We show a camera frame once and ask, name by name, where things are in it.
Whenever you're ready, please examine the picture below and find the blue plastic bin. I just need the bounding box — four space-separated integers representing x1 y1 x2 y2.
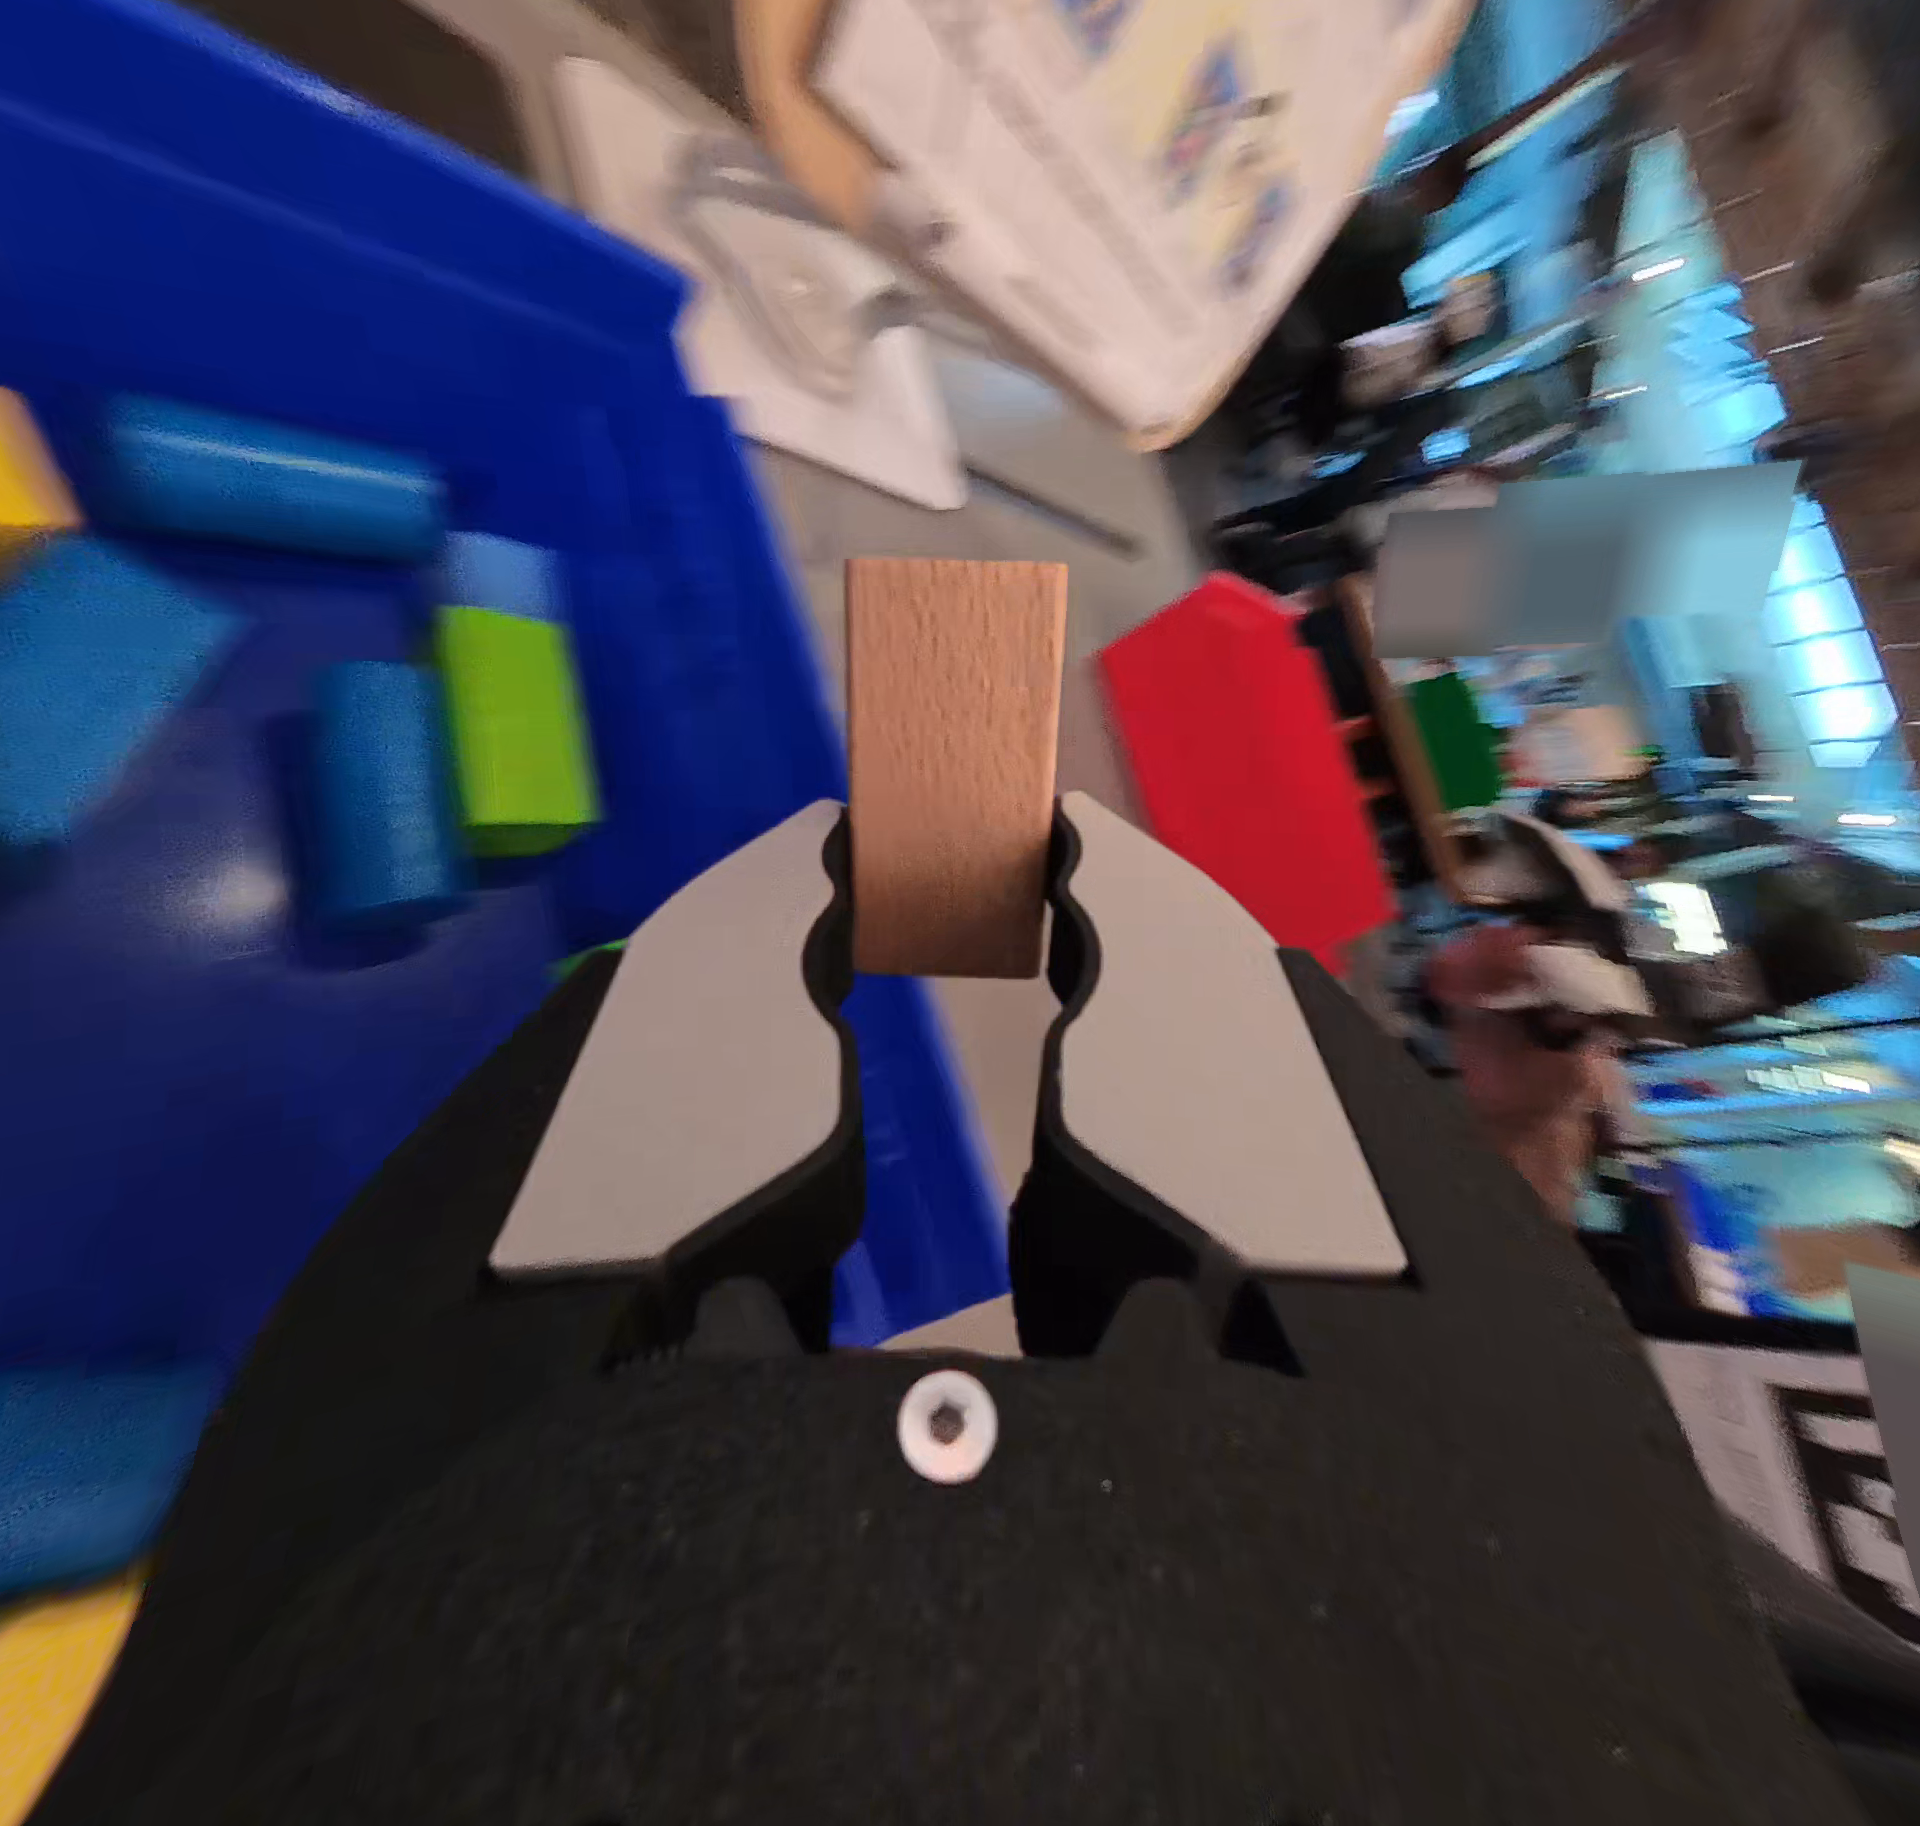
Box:
0 0 1016 1603

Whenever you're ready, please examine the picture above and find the person's right hand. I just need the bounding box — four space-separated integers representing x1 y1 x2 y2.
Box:
1417 928 1638 1212

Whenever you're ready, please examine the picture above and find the red plastic bin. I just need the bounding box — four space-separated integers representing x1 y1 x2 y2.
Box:
1092 569 1406 981

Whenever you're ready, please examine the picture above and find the light blue wooden cube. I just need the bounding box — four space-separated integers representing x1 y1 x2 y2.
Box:
446 532 566 622

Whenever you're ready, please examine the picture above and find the printed marker board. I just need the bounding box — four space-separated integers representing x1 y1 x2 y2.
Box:
1650 1341 1920 1648

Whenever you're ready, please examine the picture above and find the green box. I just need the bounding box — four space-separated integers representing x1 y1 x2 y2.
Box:
1399 672 1509 815

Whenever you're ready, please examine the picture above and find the long green wooden block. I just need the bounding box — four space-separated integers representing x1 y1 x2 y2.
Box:
435 606 604 862

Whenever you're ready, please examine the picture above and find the natural wooden block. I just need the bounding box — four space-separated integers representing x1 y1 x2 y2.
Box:
844 557 1074 981

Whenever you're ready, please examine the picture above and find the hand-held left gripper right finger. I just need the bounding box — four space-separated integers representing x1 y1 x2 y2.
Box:
1016 794 1413 1288

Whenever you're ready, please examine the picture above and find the clipboard with instruction sheet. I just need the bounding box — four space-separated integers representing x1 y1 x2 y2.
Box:
736 0 1518 454

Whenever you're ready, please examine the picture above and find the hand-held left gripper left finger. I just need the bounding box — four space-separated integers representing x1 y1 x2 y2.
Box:
491 796 873 1282

